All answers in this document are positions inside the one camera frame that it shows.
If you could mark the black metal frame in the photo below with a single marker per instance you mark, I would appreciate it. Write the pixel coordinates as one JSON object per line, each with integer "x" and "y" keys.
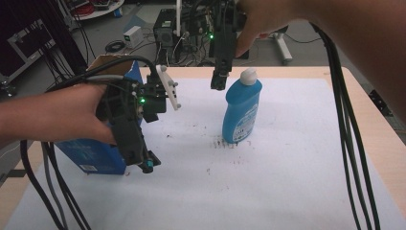
{"x": 379, "y": 103}

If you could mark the white table mat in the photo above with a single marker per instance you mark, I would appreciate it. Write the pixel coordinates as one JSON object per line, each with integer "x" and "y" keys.
{"x": 191, "y": 191}

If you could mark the white metal stand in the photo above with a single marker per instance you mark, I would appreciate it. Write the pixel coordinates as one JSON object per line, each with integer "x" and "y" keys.
{"x": 282, "y": 48}

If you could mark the white pole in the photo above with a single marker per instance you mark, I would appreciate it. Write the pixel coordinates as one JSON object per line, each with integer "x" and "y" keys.
{"x": 178, "y": 16}

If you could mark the blue cardboard box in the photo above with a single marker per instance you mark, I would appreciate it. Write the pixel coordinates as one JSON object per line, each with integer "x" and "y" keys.
{"x": 92, "y": 156}

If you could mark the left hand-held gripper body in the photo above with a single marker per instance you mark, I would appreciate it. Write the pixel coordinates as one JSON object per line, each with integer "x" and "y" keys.
{"x": 123, "y": 127}

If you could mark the dark equipment rack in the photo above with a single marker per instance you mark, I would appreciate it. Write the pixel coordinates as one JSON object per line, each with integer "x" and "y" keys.
{"x": 63, "y": 38}

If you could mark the person's right hand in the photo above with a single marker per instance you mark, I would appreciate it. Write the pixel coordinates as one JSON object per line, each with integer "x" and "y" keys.
{"x": 265, "y": 14}

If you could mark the person's left hand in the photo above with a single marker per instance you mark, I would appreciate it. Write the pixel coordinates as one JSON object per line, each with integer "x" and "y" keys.
{"x": 76, "y": 111}

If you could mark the small white box device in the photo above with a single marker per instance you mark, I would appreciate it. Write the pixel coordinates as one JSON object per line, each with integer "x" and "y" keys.
{"x": 133, "y": 36}

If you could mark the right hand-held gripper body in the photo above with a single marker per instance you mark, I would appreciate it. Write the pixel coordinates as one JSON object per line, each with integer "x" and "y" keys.
{"x": 225, "y": 38}

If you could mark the round white table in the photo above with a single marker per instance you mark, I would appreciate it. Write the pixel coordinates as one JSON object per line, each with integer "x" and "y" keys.
{"x": 107, "y": 11}

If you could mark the blue detergent bottle white cap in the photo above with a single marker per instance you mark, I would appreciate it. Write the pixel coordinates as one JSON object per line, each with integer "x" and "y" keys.
{"x": 239, "y": 108}

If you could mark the black computer case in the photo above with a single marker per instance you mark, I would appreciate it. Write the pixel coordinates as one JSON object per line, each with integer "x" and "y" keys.
{"x": 164, "y": 32}

